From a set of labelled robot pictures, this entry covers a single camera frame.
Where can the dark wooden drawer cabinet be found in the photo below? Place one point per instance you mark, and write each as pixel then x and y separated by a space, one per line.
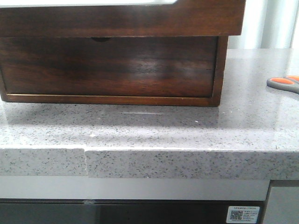
pixel 220 70

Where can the black appliance under counter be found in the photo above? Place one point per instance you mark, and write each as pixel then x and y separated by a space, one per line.
pixel 89 211

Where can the wooden drawer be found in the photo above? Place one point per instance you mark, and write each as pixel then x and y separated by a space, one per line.
pixel 182 18
pixel 116 67

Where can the grey orange scissors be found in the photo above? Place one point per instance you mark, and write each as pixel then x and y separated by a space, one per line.
pixel 287 83

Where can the white QR code sticker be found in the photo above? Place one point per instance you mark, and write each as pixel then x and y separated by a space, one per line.
pixel 242 214

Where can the grey cabinet door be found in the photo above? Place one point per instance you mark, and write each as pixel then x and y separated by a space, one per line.
pixel 282 203

